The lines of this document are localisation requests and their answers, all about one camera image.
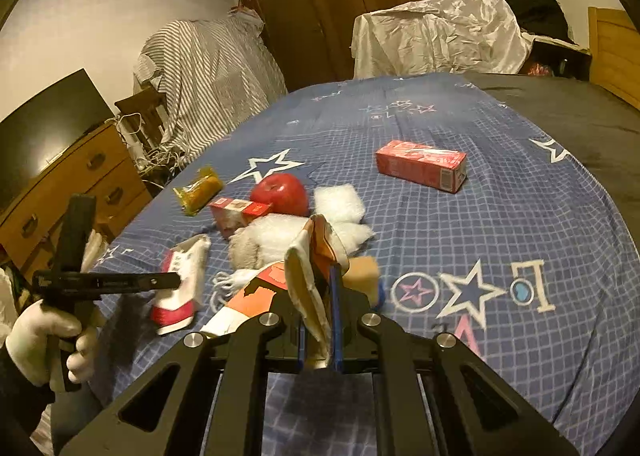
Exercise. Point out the wooden headboard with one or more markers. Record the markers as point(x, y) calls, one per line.
point(612, 51)

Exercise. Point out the blue star printed blanket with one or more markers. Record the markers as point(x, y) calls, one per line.
point(450, 246)

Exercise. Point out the grey bedsheet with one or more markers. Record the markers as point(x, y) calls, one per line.
point(575, 111)

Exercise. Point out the dark wooden chair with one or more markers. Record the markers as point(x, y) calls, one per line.
point(142, 111)

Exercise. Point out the person's left hand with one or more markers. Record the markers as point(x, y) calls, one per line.
point(35, 341)

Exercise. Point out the wooden dresser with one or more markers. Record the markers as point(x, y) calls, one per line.
point(75, 186)

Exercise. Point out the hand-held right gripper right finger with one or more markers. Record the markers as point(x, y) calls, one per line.
point(335, 316)

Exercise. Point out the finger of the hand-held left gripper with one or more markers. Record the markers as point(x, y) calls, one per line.
point(125, 282)

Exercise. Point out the dark wooden door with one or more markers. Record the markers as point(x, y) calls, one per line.
point(280, 11)

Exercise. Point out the yellow sponge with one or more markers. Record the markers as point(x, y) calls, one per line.
point(362, 278)

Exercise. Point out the white satin cloth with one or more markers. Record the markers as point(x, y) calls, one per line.
point(435, 36)

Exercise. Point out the person's left forearm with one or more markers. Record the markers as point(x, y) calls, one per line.
point(22, 403)

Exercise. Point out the red and white packet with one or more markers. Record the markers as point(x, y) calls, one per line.
point(180, 306)

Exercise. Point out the yellow snack packet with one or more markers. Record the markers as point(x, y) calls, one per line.
point(197, 188)

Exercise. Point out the white bubble wrap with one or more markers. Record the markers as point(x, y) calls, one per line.
point(337, 201)

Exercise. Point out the white fluffy cloth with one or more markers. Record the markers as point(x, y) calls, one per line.
point(282, 238)

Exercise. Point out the orange and white paper packet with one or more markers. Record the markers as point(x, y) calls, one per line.
point(245, 303)

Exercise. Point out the black television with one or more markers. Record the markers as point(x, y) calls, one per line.
point(45, 136)

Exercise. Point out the red apple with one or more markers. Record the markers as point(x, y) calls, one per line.
point(279, 193)

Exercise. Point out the large red carton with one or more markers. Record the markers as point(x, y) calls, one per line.
point(422, 164)

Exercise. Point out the black clothing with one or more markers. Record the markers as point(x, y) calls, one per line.
point(540, 11)

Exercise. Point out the small red carton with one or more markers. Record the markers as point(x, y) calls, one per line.
point(235, 213)

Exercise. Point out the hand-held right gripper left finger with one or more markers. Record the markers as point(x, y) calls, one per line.
point(301, 343)

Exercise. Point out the red patterned bag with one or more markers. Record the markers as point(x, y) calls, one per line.
point(537, 69)

